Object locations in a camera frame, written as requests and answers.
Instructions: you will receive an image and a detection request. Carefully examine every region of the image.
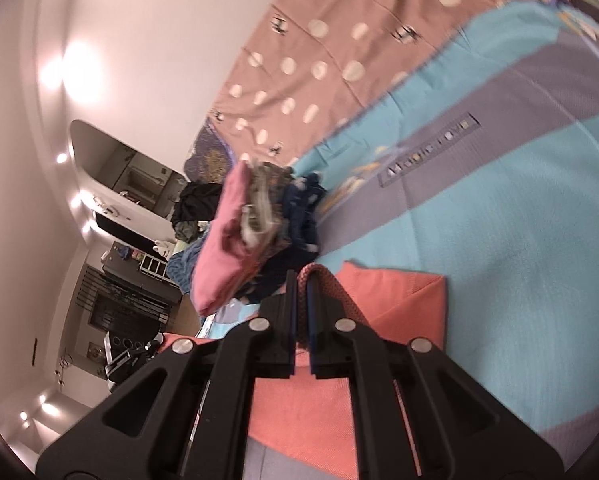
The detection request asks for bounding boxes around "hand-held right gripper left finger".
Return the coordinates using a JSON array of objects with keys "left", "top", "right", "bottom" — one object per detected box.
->
[{"left": 35, "top": 270, "right": 300, "bottom": 480}]

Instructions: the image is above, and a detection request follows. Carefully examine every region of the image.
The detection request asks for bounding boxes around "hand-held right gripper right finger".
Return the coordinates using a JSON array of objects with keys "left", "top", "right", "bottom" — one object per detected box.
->
[{"left": 308, "top": 284, "right": 565, "bottom": 480}]

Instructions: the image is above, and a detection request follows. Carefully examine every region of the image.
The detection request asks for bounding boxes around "coral long-sleeve shirt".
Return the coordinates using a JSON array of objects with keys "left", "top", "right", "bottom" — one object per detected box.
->
[{"left": 156, "top": 260, "right": 449, "bottom": 480}]

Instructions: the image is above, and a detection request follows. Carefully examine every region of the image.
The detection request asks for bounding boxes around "black clothes pile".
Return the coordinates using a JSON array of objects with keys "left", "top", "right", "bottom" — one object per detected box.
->
[{"left": 172, "top": 182, "right": 226, "bottom": 227}]

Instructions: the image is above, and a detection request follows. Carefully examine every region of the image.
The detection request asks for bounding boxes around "navy folded garment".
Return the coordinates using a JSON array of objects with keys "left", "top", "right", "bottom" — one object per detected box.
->
[{"left": 239, "top": 172, "right": 330, "bottom": 306}]

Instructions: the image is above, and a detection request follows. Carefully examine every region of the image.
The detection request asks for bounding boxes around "white ladder shelf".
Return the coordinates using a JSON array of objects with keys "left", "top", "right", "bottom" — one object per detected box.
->
[{"left": 139, "top": 255, "right": 171, "bottom": 279}]

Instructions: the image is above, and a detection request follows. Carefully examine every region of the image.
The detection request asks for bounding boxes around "grey folded garment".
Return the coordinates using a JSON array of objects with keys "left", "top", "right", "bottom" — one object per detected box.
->
[{"left": 242, "top": 160, "right": 280, "bottom": 246}]

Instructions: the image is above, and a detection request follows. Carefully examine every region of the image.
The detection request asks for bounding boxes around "grey-green crumpled garment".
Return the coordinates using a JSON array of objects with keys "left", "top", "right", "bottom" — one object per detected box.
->
[{"left": 174, "top": 222, "right": 205, "bottom": 243}]

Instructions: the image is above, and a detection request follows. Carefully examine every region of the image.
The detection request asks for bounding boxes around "blue patterned cushion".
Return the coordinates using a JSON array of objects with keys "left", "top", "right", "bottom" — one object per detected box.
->
[{"left": 184, "top": 117, "right": 236, "bottom": 186}]

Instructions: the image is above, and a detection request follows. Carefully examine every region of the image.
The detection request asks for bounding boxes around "turquoise grey patterned blanket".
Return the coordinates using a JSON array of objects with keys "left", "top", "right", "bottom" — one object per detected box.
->
[{"left": 194, "top": 0, "right": 599, "bottom": 461}]

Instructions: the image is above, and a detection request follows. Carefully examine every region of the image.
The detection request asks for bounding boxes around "brown polka dot sheet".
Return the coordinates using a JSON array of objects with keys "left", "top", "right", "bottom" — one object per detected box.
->
[{"left": 214, "top": 0, "right": 550, "bottom": 171}]

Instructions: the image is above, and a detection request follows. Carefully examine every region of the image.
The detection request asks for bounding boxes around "mirrored wall cabinet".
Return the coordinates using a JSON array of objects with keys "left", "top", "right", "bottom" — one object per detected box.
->
[{"left": 112, "top": 152, "right": 174, "bottom": 207}]

